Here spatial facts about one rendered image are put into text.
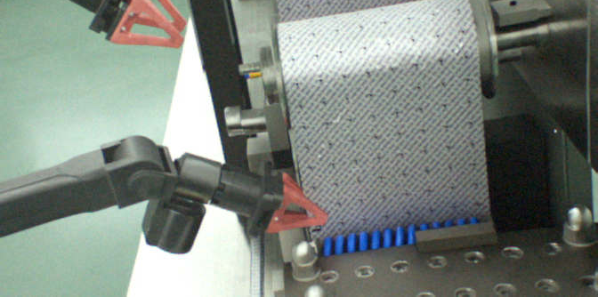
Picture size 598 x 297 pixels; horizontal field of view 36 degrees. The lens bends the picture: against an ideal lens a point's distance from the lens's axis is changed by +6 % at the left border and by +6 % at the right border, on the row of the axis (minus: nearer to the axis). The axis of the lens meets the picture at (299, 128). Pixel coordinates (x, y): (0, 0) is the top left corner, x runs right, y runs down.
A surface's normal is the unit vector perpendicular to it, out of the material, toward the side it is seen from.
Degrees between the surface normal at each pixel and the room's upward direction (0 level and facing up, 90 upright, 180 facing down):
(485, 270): 0
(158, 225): 95
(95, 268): 0
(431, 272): 0
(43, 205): 91
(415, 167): 90
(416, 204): 90
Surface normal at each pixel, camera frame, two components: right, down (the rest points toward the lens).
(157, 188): 0.29, 0.45
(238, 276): -0.15, -0.89
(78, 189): 0.06, 0.46
